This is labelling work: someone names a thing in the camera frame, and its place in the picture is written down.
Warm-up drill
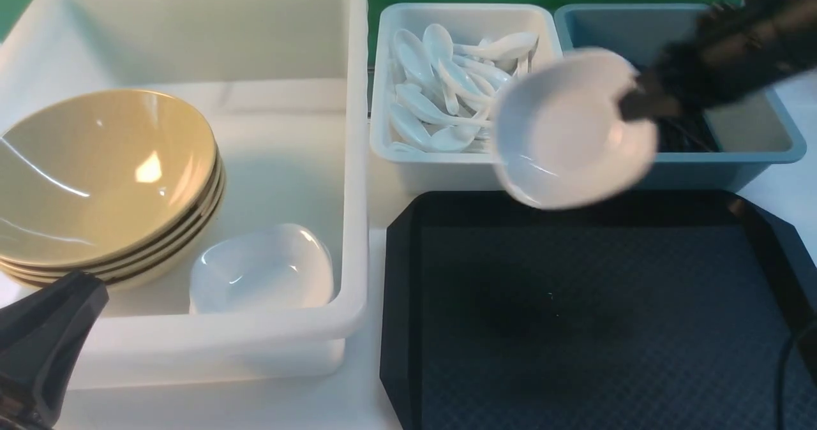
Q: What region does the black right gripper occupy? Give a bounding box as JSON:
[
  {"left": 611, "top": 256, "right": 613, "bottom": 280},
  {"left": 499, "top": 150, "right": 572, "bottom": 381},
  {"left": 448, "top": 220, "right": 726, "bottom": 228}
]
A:
[{"left": 618, "top": 4, "right": 784, "bottom": 122}]

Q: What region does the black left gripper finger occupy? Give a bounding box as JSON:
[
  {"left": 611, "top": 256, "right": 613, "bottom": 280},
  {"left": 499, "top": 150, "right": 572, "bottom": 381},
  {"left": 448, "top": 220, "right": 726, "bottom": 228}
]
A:
[{"left": 1, "top": 271, "right": 109, "bottom": 427}]

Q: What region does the white side dish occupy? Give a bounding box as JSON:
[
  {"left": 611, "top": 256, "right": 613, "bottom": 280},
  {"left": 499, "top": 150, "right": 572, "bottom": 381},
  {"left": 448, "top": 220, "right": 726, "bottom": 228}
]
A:
[
  {"left": 490, "top": 47, "right": 659, "bottom": 210},
  {"left": 190, "top": 223, "right": 335, "bottom": 313}
]

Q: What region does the tan noodle bowl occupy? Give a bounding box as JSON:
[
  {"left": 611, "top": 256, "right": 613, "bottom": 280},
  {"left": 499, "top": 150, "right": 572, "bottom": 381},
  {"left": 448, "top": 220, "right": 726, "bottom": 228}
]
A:
[{"left": 1, "top": 89, "right": 217, "bottom": 267}]

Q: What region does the white soup spoon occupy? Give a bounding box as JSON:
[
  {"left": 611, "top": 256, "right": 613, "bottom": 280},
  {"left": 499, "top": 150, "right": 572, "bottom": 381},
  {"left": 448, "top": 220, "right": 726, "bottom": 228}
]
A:
[{"left": 437, "top": 58, "right": 493, "bottom": 105}]

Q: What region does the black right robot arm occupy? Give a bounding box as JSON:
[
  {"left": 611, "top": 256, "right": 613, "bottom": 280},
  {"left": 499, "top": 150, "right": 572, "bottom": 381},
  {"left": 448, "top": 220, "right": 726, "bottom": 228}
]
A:
[{"left": 618, "top": 0, "right": 816, "bottom": 121}]

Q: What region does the bottom stacked tan bowl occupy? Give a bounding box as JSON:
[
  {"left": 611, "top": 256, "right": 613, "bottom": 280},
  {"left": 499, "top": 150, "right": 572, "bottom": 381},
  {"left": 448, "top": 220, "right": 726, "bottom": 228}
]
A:
[{"left": 13, "top": 184, "right": 228, "bottom": 288}]

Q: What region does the stacked tan bowl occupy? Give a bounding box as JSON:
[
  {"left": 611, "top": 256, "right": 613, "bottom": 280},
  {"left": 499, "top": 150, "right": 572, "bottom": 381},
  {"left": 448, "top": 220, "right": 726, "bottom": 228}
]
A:
[
  {"left": 2, "top": 151, "right": 223, "bottom": 281},
  {"left": 13, "top": 184, "right": 228, "bottom": 288},
  {"left": 0, "top": 168, "right": 227, "bottom": 282}
]

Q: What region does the top stacked tan bowl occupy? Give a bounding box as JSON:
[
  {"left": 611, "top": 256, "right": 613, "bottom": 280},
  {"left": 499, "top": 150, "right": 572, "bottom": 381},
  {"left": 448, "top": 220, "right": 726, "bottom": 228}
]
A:
[{"left": 2, "top": 151, "right": 223, "bottom": 281}]

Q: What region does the middle stacked tan bowl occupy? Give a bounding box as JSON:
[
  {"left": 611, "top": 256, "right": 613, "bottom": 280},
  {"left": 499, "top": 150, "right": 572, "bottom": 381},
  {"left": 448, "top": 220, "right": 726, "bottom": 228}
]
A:
[{"left": 0, "top": 168, "right": 227, "bottom": 282}]

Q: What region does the pile of black chopsticks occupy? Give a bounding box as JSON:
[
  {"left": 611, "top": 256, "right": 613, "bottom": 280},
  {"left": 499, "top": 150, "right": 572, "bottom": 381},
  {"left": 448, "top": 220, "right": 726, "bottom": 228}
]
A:
[{"left": 656, "top": 114, "right": 721, "bottom": 153}]

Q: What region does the blue-grey chopstick bin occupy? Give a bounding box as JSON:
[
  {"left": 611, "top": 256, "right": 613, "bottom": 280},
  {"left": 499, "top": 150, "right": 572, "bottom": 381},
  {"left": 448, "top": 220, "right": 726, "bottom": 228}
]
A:
[{"left": 555, "top": 3, "right": 807, "bottom": 192}]

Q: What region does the white spoon top right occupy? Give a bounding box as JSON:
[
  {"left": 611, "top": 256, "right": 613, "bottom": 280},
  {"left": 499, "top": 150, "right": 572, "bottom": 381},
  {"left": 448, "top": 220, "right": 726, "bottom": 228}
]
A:
[{"left": 453, "top": 32, "right": 539, "bottom": 61}]

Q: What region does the white spoon bin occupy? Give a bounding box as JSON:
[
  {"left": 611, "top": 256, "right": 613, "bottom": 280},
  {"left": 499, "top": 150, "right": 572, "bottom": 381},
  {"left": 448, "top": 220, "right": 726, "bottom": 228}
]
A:
[{"left": 370, "top": 3, "right": 562, "bottom": 193}]

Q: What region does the black serving tray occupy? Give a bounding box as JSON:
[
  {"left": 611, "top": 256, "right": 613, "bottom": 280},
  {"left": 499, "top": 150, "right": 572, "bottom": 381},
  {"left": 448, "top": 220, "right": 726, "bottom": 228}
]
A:
[{"left": 380, "top": 191, "right": 816, "bottom": 429}]

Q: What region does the white spoon upright centre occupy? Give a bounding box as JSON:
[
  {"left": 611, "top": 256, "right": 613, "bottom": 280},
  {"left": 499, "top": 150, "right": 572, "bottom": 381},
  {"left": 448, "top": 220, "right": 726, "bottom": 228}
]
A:
[{"left": 422, "top": 24, "right": 460, "bottom": 115}]

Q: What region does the white spoon lower left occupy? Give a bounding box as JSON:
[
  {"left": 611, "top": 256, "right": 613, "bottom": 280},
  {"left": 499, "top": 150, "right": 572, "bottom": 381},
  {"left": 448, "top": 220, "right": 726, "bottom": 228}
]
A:
[{"left": 390, "top": 103, "right": 433, "bottom": 152}]

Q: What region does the white spoon upper left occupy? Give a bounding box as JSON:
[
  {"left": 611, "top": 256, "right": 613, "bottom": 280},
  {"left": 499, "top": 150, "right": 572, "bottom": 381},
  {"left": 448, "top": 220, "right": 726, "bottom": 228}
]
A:
[{"left": 392, "top": 29, "right": 440, "bottom": 93}]

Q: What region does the large white plastic tub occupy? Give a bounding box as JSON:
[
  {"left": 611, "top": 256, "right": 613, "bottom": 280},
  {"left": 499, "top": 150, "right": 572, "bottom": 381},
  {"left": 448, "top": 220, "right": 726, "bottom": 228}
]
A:
[{"left": 2, "top": 0, "right": 368, "bottom": 391}]

